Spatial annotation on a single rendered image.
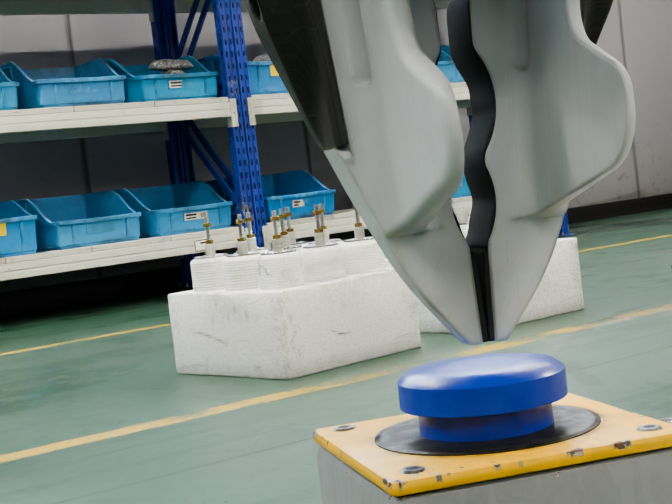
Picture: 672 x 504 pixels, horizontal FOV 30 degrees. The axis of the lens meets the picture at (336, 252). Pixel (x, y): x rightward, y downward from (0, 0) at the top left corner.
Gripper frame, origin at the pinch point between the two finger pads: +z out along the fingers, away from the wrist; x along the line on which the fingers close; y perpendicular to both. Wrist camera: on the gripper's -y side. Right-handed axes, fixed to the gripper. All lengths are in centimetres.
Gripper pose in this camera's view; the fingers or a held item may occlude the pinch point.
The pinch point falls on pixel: (467, 285)
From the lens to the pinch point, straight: 30.0
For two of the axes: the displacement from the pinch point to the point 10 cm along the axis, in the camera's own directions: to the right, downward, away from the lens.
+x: 9.6, -1.2, 2.5
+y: 2.5, 0.2, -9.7
